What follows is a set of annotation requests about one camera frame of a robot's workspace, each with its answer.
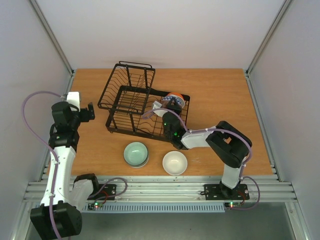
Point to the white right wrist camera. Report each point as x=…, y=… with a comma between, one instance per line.
x=157, y=108

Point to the red patterned bowl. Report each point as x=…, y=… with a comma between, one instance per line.
x=179, y=102

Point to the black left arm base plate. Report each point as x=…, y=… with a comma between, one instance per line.
x=109, y=190

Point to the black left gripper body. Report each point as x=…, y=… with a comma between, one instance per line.
x=87, y=117

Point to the light green ceramic bowl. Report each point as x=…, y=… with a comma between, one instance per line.
x=136, y=154

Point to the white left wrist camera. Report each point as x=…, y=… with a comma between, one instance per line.
x=73, y=99

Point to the grey slotted cable duct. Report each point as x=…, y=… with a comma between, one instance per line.
x=130, y=208

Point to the right green led board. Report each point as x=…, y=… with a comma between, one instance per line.
x=233, y=204

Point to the aluminium left frame post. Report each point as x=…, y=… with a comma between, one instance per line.
x=47, y=28

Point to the green led board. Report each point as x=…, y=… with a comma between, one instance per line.
x=233, y=204
x=96, y=205

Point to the aluminium frame post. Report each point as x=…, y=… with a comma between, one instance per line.
x=286, y=4
x=47, y=28

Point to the left green led board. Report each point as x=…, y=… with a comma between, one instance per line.
x=96, y=205

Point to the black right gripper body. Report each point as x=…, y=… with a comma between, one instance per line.
x=172, y=108

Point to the black wire dish rack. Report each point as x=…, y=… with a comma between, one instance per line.
x=128, y=96

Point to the aluminium right frame post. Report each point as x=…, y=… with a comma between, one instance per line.
x=286, y=4

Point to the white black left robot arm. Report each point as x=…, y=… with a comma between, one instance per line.
x=59, y=212

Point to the white bowl with orange outside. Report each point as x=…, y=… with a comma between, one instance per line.
x=176, y=94

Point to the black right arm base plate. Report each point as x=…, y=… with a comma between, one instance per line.
x=212, y=192

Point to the aluminium front frame rails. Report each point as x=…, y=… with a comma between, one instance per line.
x=174, y=189

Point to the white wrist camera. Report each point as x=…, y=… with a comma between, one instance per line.
x=157, y=108
x=73, y=99

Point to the plain white bowl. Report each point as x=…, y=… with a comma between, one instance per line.
x=175, y=163

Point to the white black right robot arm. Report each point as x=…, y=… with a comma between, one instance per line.
x=231, y=146

